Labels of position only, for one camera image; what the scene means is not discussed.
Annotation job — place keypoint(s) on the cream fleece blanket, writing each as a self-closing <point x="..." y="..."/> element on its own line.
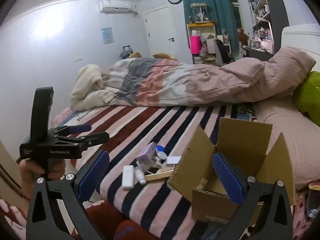
<point x="87" y="87"/>

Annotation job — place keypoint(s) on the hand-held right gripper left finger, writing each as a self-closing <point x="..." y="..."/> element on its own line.
<point x="93" y="172"/>

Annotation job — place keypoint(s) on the green plush pillow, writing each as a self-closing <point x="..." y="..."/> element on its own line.
<point x="308" y="97"/>

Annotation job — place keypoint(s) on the white power bank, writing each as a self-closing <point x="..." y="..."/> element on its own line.
<point x="128" y="177"/>

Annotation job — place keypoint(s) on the tan plush toy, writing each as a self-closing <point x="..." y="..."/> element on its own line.
<point x="135" y="55"/>
<point x="163" y="55"/>

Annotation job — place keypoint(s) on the striped pink blanket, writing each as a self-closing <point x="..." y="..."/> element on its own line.
<point x="150" y="122"/>

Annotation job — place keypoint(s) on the pink ribbed pillow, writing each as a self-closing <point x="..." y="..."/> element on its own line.
<point x="295" y="150"/>

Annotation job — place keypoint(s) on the dark bookshelf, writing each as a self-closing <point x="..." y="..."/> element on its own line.
<point x="277" y="0"/>

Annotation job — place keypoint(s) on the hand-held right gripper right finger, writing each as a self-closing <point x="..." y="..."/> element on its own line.
<point x="228" y="177"/>

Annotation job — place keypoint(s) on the white door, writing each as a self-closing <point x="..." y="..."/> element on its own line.
<point x="160" y="30"/>

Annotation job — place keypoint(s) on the black chair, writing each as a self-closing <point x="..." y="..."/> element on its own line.
<point x="222" y="51"/>

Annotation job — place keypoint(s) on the blue wall poster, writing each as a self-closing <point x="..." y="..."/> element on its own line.
<point x="107" y="35"/>

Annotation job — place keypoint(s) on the yellow topped shelf unit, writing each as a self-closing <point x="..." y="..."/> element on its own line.
<point x="200" y="25"/>

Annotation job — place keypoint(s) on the bright pink bag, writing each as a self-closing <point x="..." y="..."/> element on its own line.
<point x="195" y="44"/>

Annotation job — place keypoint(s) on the white air conditioner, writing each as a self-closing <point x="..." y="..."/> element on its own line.
<point x="117" y="6"/>

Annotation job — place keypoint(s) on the white blue lens case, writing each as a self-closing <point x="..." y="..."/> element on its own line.
<point x="162" y="153"/>

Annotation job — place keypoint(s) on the person's red clothing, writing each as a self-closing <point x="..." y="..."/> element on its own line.
<point x="120" y="220"/>

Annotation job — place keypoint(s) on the wooden comb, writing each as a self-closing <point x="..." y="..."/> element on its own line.
<point x="157" y="176"/>

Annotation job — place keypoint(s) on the small purple box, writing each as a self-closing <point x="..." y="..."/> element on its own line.
<point x="146" y="152"/>

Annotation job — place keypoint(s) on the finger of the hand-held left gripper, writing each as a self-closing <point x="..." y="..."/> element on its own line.
<point x="80" y="128"/>
<point x="92" y="138"/>

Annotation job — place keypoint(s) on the brown plush toy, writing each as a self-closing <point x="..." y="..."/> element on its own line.
<point x="242" y="36"/>

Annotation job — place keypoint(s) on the brown cardboard box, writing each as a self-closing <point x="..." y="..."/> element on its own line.
<point x="240" y="135"/>

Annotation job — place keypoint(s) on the red printed blanket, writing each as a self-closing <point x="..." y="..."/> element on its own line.
<point x="302" y="222"/>

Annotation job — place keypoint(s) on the dark suitcase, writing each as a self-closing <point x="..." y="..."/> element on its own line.
<point x="125" y="53"/>

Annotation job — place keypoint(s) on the person's left hand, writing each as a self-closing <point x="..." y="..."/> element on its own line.
<point x="28" y="175"/>

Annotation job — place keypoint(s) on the pink patchwork duvet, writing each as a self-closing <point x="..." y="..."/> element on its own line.
<point x="200" y="85"/>

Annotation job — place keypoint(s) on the glass display case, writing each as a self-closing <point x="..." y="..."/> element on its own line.
<point x="200" y="12"/>

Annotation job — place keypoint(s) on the teal curtain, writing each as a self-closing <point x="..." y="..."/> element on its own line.
<point x="210" y="0"/>

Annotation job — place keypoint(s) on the white headboard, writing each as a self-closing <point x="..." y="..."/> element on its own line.
<point x="300" y="37"/>

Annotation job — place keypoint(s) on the white box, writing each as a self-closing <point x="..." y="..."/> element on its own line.
<point x="173" y="160"/>

